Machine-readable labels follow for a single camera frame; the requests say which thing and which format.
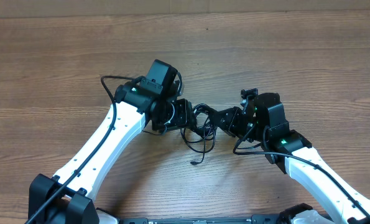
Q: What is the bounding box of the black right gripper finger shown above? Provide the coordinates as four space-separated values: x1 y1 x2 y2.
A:
217 123 236 137
211 106 241 124

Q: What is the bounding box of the black cable bundle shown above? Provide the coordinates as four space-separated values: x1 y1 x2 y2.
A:
180 103 228 166

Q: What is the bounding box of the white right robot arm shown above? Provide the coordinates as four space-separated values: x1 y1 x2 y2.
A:
210 90 370 223

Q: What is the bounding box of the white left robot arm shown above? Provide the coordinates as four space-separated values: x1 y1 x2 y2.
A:
27 60 192 223

